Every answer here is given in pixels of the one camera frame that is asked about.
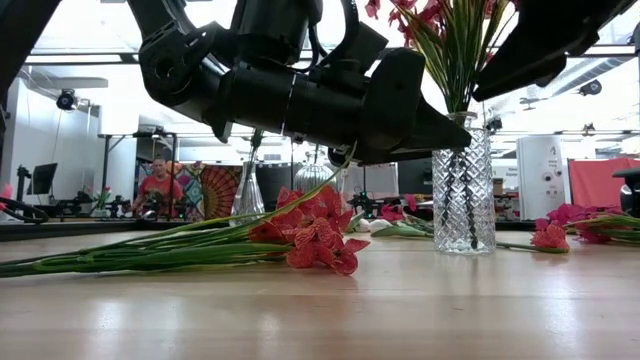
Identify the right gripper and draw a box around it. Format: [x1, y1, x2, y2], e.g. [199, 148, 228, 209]
[473, 0, 639, 102]

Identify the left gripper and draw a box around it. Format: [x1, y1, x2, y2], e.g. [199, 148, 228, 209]
[283, 47, 473, 167]

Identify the diamond cut glass vase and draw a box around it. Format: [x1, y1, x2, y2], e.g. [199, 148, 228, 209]
[432, 110, 498, 255]

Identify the slim conical glass vase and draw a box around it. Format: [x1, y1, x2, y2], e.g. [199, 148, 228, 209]
[230, 159, 266, 224]

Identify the round ribbed glass vase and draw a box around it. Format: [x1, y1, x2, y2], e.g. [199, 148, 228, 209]
[293, 148, 337, 195]

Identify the white pillar with controls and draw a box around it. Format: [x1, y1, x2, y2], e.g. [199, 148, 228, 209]
[516, 134, 569, 221]

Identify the red partition panel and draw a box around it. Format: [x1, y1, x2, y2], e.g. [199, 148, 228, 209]
[568, 158, 640, 207]

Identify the black background equipment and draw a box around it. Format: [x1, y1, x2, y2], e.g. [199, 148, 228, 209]
[612, 167, 640, 221]

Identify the colourful patterned fabric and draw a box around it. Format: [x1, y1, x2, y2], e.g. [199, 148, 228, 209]
[169, 162, 245, 222]

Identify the person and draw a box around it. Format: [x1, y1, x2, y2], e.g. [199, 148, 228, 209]
[130, 156, 187, 217]

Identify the black overhead crossbar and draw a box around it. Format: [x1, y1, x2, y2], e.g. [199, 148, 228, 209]
[23, 45, 640, 66]

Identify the small black monitor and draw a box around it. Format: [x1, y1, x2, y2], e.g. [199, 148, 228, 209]
[25, 162, 59, 197]

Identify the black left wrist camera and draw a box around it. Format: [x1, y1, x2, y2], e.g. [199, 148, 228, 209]
[319, 19, 390, 84]

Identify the black metal table frame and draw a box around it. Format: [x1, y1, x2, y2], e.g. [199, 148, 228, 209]
[0, 219, 640, 242]

